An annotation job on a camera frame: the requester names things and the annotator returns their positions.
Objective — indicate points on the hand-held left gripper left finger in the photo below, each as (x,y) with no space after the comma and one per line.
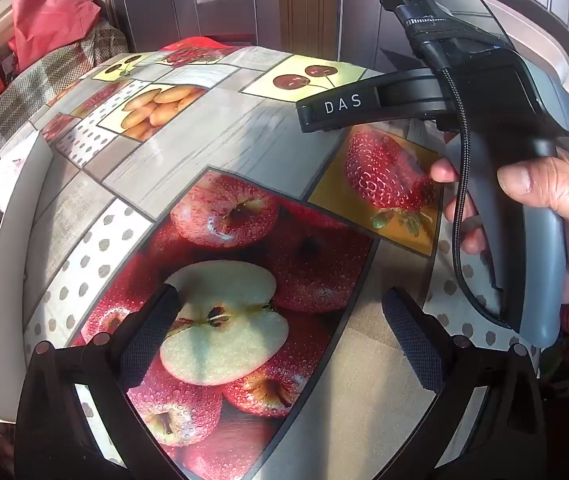
(149,330)

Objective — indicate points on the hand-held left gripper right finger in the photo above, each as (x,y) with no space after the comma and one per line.
(409,335)

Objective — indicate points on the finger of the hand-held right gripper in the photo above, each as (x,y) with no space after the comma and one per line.
(394,95)

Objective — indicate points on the white storage box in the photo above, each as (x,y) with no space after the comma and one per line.
(14,240)

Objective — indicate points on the fruit print tablecloth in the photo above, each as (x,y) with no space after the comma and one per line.
(244,125)

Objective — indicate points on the plaid checkered cloth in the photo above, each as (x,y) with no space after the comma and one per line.
(29,85)

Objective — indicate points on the pink fabric bag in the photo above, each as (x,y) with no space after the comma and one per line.
(49,15)

